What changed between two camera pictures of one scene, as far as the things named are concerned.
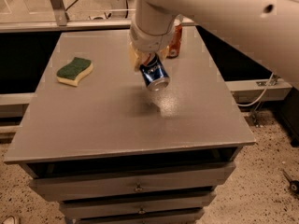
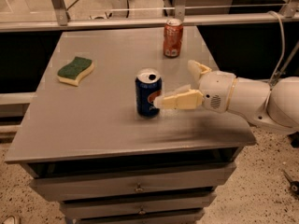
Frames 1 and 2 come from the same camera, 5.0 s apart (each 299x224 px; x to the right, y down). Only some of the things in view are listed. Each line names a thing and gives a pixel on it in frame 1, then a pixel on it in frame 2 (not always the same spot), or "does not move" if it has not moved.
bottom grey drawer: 174,218 does not move
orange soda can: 176,37 does not move
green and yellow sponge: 70,74 does not move
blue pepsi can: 154,74 to 148,83
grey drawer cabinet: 115,152 does not move
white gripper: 149,41 to 217,90
